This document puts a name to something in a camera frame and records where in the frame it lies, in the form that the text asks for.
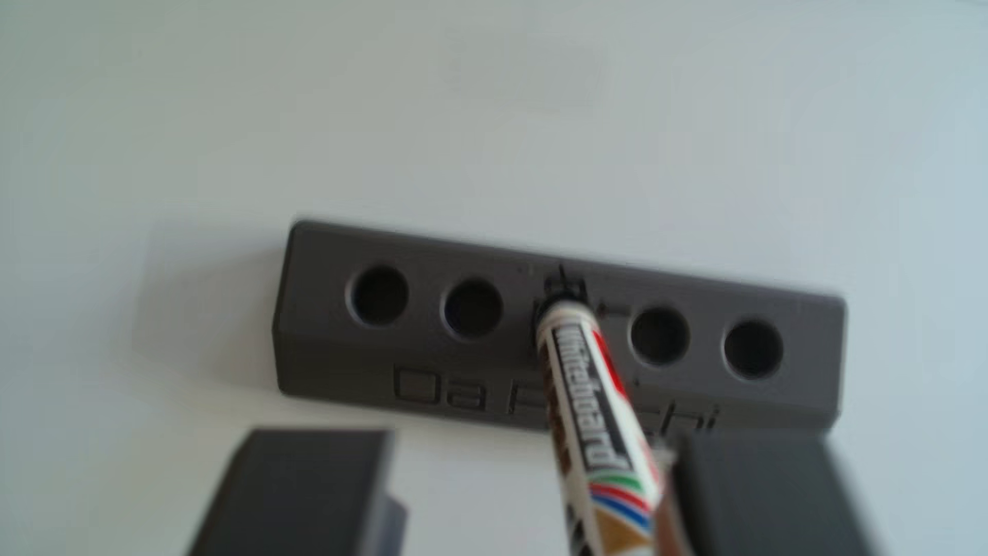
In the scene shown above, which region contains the white whiteboard marker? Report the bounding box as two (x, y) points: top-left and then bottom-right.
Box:
(533, 278), (676, 556)

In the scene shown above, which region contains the grey marker holder block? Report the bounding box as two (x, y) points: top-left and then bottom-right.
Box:
(272, 219), (849, 437)

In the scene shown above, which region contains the whiteboard with silver frame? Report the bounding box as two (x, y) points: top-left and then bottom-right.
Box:
(0, 0), (988, 556)

